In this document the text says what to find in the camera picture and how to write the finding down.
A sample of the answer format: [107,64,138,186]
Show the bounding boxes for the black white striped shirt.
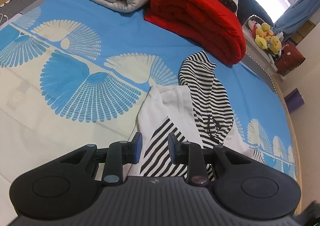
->
[130,51,265,177]

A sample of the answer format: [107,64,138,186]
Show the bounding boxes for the blue cream patterned bedsheet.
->
[1,0,301,225]

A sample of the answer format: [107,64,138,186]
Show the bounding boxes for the purple bin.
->
[284,88,305,114]

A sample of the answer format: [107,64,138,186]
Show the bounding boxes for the red folded blanket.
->
[144,0,246,66]

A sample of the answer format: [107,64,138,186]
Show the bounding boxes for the yellow plush toys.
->
[252,23,281,55]

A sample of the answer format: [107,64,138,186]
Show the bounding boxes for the dark red cushion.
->
[275,42,305,76]

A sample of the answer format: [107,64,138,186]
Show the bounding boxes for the teal shark plush toy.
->
[237,0,273,26]

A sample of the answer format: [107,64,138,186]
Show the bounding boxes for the right blue curtain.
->
[273,0,319,39]

